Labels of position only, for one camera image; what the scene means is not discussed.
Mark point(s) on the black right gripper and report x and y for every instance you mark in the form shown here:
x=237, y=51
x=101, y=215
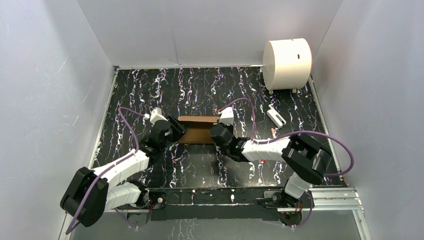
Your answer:
x=229, y=127

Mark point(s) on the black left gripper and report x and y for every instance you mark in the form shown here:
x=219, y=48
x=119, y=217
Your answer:
x=175, y=127

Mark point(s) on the brown cardboard box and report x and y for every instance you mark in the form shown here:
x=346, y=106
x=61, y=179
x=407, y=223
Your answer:
x=198, y=129

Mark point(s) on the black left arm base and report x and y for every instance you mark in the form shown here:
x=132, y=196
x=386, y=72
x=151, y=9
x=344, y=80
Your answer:
x=150, y=200

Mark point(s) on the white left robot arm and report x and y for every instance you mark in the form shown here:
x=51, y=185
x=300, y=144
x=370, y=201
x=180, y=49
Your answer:
x=92, y=192

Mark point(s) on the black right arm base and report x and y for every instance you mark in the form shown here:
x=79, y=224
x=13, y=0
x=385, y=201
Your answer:
x=285, y=205

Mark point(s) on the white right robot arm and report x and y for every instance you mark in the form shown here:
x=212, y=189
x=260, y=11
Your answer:
x=308, y=158

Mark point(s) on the white plastic clip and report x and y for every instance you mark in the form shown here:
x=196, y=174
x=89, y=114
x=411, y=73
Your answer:
x=276, y=118

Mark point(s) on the white cylindrical container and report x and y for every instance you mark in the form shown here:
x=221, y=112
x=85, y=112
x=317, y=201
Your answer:
x=286, y=64

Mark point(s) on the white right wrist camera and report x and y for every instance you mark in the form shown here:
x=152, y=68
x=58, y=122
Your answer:
x=226, y=116

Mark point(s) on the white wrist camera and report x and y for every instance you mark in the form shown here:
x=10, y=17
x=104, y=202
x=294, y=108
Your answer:
x=155, y=115
x=226, y=116

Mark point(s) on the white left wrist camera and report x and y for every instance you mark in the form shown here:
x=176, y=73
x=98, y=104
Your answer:
x=155, y=115

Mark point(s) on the aluminium front rail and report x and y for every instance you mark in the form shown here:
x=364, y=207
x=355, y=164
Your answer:
x=327, y=213

